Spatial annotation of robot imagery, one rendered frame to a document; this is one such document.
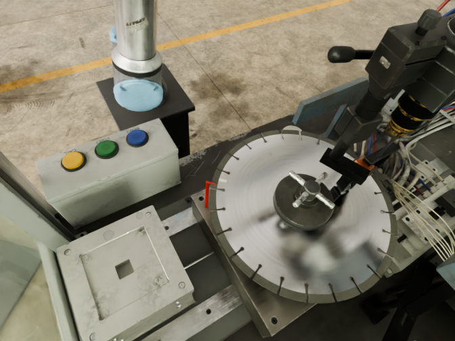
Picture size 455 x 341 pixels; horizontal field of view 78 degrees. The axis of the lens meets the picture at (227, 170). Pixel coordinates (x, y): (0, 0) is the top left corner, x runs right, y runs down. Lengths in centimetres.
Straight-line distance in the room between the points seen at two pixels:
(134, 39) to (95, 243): 42
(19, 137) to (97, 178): 151
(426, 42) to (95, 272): 57
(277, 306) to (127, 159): 43
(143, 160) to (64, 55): 204
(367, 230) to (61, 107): 197
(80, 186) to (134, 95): 25
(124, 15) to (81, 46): 203
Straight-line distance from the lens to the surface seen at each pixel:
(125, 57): 72
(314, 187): 51
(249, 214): 52
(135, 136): 68
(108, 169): 65
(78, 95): 224
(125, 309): 53
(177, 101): 97
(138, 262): 55
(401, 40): 39
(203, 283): 67
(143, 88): 72
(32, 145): 204
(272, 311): 58
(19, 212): 53
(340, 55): 39
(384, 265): 57
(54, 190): 66
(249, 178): 55
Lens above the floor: 142
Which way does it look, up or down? 57 degrees down
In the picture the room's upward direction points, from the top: 9 degrees clockwise
